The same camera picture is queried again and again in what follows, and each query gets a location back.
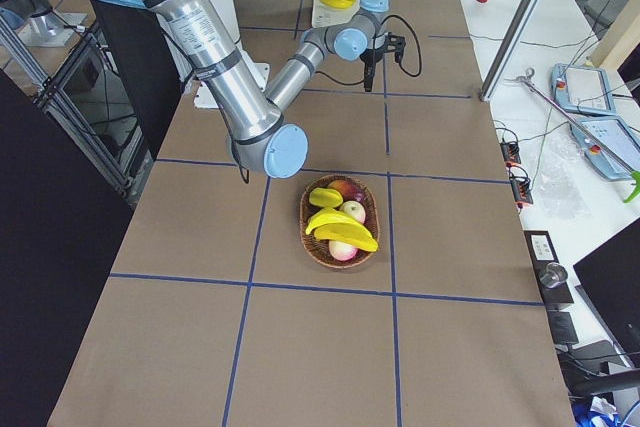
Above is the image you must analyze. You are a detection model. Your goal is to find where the pink apple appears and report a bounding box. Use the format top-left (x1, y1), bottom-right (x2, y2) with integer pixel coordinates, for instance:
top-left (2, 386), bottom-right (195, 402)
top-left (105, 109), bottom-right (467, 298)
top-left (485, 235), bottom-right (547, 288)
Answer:
top-left (340, 200), bottom-right (366, 224)
top-left (328, 240), bottom-right (358, 262)

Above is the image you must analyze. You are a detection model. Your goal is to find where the yellow green starfruit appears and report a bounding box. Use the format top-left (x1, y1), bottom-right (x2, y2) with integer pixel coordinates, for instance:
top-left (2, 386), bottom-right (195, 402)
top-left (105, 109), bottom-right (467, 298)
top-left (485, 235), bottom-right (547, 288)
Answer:
top-left (308, 187), bottom-right (344, 208)

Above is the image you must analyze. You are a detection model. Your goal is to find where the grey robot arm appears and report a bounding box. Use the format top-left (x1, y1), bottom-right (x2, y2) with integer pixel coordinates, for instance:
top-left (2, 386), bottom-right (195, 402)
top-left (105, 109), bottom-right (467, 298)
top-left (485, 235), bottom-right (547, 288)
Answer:
top-left (100, 0), bottom-right (389, 178)

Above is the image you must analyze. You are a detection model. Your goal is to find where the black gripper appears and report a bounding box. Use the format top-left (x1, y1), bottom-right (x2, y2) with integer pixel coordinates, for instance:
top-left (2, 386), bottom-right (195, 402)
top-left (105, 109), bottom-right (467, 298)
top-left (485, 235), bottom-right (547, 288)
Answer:
top-left (360, 45), bottom-right (388, 92)

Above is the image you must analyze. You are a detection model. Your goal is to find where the blue teach pendant tablet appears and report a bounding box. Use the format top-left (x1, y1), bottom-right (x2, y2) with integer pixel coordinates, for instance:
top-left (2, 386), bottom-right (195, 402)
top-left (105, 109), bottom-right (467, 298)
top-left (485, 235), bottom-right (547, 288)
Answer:
top-left (551, 63), bottom-right (616, 116)

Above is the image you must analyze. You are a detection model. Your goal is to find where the red purple mango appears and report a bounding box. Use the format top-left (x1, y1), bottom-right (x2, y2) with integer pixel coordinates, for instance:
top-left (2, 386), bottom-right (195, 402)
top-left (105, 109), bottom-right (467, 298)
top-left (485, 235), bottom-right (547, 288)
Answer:
top-left (327, 178), bottom-right (365, 202)

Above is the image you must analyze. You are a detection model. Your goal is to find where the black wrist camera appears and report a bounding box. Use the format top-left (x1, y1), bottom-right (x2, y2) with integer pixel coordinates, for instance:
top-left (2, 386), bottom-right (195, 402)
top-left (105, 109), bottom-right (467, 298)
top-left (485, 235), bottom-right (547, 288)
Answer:
top-left (384, 32), bottom-right (406, 65)

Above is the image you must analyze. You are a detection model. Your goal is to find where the brown wicker basket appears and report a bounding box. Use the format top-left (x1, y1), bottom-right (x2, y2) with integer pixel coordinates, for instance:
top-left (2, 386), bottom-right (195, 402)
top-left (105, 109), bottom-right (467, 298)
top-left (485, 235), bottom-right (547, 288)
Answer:
top-left (299, 174), bottom-right (380, 269)

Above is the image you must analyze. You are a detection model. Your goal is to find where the metal reacher grabber tool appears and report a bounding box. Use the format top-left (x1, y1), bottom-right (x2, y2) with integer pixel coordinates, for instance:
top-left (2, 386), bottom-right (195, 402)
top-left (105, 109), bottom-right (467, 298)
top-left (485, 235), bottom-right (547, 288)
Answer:
top-left (507, 68), bottom-right (639, 204)

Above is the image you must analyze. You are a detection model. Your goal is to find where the white bear tray plate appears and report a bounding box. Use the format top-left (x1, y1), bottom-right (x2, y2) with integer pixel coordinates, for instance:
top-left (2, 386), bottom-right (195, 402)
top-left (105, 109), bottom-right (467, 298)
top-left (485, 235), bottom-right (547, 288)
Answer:
top-left (311, 0), bottom-right (360, 28)

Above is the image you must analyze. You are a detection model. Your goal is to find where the black monitor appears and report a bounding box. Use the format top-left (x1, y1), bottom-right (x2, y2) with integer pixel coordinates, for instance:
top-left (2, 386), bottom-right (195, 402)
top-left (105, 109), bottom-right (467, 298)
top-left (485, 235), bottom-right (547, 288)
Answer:
top-left (574, 224), bottom-right (639, 353)

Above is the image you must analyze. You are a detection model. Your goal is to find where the aluminium frame post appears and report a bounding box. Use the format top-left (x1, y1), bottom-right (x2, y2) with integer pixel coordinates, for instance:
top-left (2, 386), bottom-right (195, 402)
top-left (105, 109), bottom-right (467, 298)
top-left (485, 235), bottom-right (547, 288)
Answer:
top-left (479, 0), bottom-right (540, 102)

